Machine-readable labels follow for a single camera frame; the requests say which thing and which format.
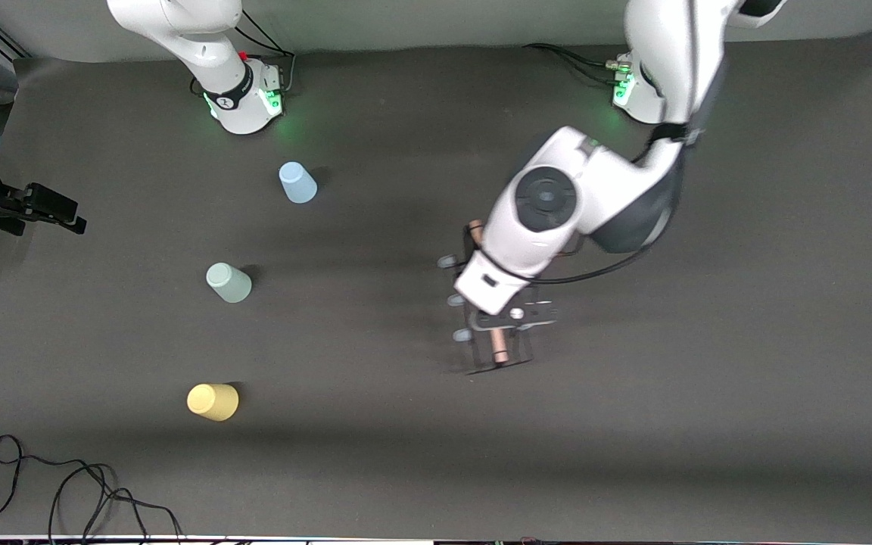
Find black arm base cables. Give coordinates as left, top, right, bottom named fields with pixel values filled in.
left=190, top=9, right=297, bottom=98
left=523, top=42, right=634, bottom=86

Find yellow plastic cup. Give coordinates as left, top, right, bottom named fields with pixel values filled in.
left=186, top=383, right=240, bottom=422

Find light blue plastic cup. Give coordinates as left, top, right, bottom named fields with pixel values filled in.
left=279, top=161, right=318, bottom=204

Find thin black loose cable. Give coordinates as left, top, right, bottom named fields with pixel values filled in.
left=0, top=434, right=183, bottom=540

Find black left arm base cables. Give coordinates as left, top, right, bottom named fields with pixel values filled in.
left=523, top=42, right=634, bottom=86

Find black right arm base cables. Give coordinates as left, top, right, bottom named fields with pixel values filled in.
left=190, top=9, right=297, bottom=98

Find pale green plastic cup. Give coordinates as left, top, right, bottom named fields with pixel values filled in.
left=206, top=262, right=253, bottom=304

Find aluminium frame rail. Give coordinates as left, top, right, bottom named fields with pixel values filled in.
left=0, top=17, right=30, bottom=60

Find dark grey table cover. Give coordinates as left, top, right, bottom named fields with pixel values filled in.
left=0, top=26, right=872, bottom=542

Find black wire cup holder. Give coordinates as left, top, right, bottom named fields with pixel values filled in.
left=438, top=219, right=584, bottom=376

